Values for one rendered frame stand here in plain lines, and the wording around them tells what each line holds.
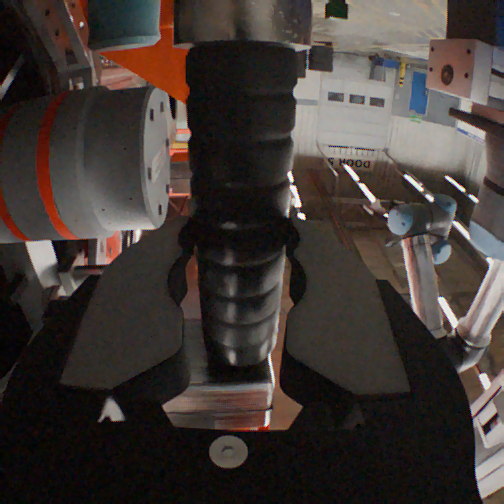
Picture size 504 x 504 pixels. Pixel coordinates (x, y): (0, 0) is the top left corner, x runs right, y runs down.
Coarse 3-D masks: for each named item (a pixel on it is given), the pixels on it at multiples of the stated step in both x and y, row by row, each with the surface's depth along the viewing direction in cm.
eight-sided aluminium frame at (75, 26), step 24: (24, 0) 24; (48, 0) 28; (72, 0) 28; (48, 24) 30; (72, 24) 31; (48, 48) 33; (72, 48) 35; (72, 72) 40; (96, 72) 41; (72, 240) 47; (96, 240) 48
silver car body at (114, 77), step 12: (108, 72) 102; (120, 72) 118; (132, 72) 139; (108, 84) 105; (120, 84) 120; (132, 84) 139; (144, 84) 163; (168, 96) 249; (168, 108) 252; (168, 120) 255; (168, 132) 259; (132, 240) 177
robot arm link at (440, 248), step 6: (432, 240) 82; (438, 240) 81; (444, 240) 81; (432, 246) 82; (438, 246) 81; (444, 246) 80; (450, 246) 81; (432, 252) 82; (438, 252) 81; (444, 252) 81; (450, 252) 82; (438, 258) 82; (444, 258) 83
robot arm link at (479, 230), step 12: (480, 192) 49; (492, 192) 45; (480, 204) 49; (492, 204) 45; (480, 216) 49; (492, 216) 46; (480, 228) 49; (492, 228) 46; (480, 240) 49; (492, 240) 47; (492, 252) 48
